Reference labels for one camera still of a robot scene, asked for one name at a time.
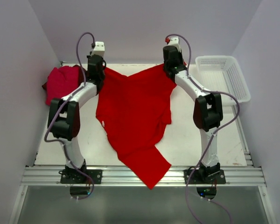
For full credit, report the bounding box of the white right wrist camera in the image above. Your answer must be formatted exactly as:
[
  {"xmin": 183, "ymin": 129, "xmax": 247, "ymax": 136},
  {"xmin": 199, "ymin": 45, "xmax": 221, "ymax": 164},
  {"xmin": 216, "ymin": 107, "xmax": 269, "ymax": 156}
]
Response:
[{"xmin": 165, "ymin": 36, "xmax": 182, "ymax": 53}]

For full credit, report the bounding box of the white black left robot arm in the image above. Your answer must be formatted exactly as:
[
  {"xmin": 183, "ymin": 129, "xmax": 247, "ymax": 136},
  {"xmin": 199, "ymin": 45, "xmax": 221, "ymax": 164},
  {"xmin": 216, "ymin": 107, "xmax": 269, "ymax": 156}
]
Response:
[{"xmin": 44, "ymin": 55, "xmax": 106, "ymax": 182}]

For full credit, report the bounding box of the black base bracket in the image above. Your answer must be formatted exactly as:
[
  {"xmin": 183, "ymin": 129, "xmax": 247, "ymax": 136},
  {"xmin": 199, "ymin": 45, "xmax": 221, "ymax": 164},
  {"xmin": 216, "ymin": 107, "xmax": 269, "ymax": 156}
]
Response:
[
  {"xmin": 58, "ymin": 169, "xmax": 102, "ymax": 184},
  {"xmin": 183, "ymin": 168, "xmax": 226, "ymax": 185}
]

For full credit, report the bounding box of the crimson folded t shirt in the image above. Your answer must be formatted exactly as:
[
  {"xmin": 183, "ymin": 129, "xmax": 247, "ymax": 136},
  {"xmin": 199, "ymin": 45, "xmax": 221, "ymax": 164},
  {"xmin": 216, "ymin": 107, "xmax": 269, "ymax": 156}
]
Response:
[{"xmin": 42, "ymin": 68, "xmax": 80, "ymax": 105}]

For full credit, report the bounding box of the aluminium mounting rail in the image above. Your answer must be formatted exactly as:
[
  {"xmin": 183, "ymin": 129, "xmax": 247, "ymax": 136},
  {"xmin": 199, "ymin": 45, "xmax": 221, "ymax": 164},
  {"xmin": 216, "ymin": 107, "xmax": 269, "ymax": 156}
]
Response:
[{"xmin": 21, "ymin": 152, "xmax": 266, "ymax": 187}]

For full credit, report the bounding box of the dark maroon folded t shirt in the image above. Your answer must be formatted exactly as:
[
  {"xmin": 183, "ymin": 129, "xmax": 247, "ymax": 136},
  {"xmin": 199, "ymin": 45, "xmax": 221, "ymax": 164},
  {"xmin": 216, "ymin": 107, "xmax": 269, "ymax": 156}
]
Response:
[{"xmin": 42, "ymin": 64, "xmax": 87, "ymax": 91}]

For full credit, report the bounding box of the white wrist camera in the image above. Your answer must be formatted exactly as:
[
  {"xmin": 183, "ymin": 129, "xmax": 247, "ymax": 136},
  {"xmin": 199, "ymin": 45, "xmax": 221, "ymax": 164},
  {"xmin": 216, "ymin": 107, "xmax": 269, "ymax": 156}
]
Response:
[
  {"xmin": 165, "ymin": 36, "xmax": 182, "ymax": 53},
  {"xmin": 90, "ymin": 41, "xmax": 105, "ymax": 57}
]

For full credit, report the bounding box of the bright red t shirt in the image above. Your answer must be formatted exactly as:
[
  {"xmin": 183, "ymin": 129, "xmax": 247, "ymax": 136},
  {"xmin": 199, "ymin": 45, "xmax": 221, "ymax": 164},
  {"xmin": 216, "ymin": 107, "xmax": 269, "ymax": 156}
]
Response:
[{"xmin": 96, "ymin": 64, "xmax": 176, "ymax": 189}]

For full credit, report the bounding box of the black left base bracket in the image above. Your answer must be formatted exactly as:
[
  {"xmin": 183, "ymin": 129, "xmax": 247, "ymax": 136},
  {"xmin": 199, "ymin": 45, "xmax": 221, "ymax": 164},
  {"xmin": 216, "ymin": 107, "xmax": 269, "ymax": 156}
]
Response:
[{"xmin": 58, "ymin": 169, "xmax": 102, "ymax": 184}]

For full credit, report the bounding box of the black right base bracket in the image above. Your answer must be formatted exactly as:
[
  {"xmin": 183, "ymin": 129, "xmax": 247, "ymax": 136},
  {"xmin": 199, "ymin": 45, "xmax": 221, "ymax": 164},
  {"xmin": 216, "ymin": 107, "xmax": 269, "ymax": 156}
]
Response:
[{"xmin": 183, "ymin": 168, "xmax": 226, "ymax": 185}]

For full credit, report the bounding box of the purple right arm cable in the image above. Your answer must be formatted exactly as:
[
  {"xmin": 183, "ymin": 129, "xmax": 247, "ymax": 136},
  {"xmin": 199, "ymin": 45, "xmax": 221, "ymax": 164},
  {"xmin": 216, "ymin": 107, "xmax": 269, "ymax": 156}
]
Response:
[{"xmin": 167, "ymin": 34, "xmax": 240, "ymax": 224}]

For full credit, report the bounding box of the white plastic mesh basket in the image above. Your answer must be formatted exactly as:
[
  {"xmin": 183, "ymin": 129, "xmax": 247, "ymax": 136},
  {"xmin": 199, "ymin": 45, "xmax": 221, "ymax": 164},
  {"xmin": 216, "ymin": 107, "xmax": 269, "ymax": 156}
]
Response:
[{"xmin": 195, "ymin": 56, "xmax": 251, "ymax": 103}]

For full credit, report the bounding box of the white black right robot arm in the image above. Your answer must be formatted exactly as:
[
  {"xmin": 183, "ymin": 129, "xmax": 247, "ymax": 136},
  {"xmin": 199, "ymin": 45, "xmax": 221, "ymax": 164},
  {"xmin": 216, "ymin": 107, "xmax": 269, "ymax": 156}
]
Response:
[{"xmin": 163, "ymin": 45, "xmax": 226, "ymax": 184}]

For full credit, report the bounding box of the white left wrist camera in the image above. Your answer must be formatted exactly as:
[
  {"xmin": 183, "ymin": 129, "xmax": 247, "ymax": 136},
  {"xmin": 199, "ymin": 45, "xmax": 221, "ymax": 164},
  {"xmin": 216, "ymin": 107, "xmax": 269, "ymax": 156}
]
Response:
[{"xmin": 90, "ymin": 41, "xmax": 105, "ymax": 57}]

